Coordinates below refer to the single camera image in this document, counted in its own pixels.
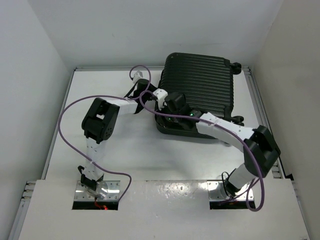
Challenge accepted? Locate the metal base plate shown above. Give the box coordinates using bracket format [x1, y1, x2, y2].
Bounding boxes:
[73, 180, 121, 202]
[207, 180, 255, 201]

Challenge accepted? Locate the aluminium frame rail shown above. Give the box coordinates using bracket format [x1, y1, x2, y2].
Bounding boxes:
[242, 66, 294, 181]

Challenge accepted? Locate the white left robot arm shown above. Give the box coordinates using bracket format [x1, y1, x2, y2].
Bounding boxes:
[78, 79, 157, 192]

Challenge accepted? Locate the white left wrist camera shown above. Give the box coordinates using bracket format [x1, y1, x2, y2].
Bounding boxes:
[132, 71, 144, 84]

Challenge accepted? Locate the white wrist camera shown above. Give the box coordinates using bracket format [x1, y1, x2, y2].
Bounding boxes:
[132, 71, 144, 84]
[152, 88, 168, 110]

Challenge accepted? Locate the black hard-shell suitcase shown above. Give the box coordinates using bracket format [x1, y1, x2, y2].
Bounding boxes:
[158, 52, 244, 126]

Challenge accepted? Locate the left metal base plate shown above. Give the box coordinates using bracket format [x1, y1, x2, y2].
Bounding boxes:
[73, 180, 121, 202]

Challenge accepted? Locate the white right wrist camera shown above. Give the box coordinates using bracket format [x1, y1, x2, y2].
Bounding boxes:
[152, 88, 168, 110]

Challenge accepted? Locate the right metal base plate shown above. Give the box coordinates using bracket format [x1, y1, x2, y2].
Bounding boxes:
[207, 180, 255, 201]

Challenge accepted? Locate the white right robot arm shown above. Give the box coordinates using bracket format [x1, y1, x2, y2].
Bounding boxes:
[154, 89, 281, 197]

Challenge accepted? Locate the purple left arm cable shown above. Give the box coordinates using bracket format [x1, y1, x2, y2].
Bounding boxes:
[57, 65, 151, 201]

